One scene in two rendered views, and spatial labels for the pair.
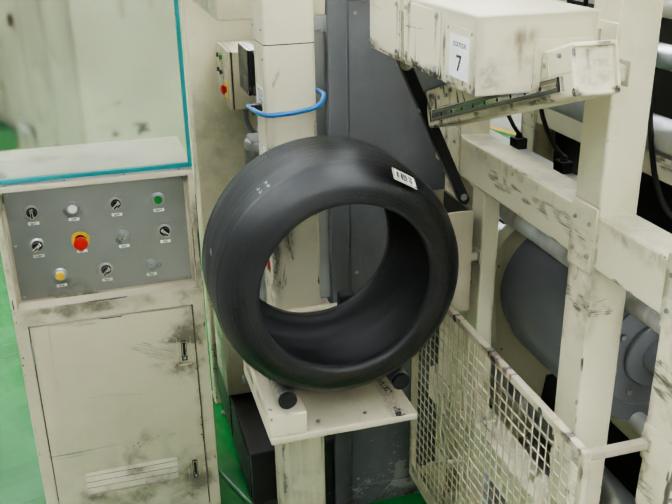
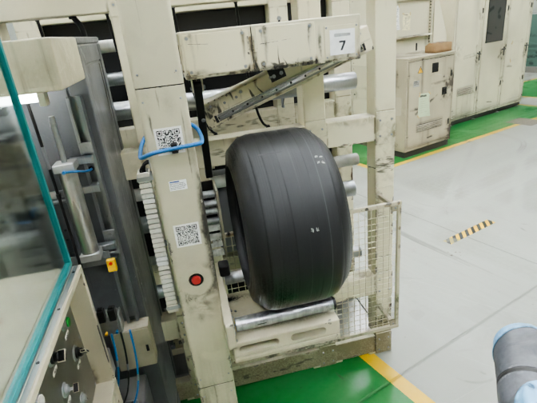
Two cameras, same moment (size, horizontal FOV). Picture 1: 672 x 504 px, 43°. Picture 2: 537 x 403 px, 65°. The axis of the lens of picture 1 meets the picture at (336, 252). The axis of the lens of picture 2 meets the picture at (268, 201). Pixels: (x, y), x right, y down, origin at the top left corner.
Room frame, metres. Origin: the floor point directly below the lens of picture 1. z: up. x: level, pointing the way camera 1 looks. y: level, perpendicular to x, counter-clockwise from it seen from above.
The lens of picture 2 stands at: (1.76, 1.30, 1.77)
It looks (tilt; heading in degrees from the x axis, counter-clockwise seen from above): 22 degrees down; 275
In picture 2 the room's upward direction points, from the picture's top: 6 degrees counter-clockwise
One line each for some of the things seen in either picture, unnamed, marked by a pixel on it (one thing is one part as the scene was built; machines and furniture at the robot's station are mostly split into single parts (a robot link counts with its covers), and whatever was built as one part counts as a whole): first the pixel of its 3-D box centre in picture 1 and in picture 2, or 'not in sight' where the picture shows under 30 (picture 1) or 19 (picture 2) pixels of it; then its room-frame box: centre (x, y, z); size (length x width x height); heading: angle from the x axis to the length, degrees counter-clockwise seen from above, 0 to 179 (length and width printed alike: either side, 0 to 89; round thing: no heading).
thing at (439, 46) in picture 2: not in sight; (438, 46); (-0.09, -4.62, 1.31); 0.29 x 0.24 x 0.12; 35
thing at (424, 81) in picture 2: not in sight; (413, 103); (0.21, -4.56, 0.62); 0.91 x 0.58 x 1.25; 35
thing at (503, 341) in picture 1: (530, 336); not in sight; (2.51, -0.65, 0.61); 0.33 x 0.06 x 0.86; 106
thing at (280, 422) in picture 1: (272, 386); (284, 329); (1.86, 0.17, 0.84); 0.36 x 0.09 x 0.06; 16
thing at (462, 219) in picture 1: (432, 251); (197, 221); (2.21, -0.27, 1.05); 0.20 x 0.15 x 0.30; 16
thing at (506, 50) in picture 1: (466, 31); (267, 45); (1.85, -0.29, 1.71); 0.61 x 0.25 x 0.15; 16
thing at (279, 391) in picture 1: (272, 365); (284, 313); (1.85, 0.16, 0.90); 0.35 x 0.05 x 0.05; 16
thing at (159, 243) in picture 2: not in sight; (161, 243); (2.21, 0.17, 1.19); 0.05 x 0.04 x 0.48; 106
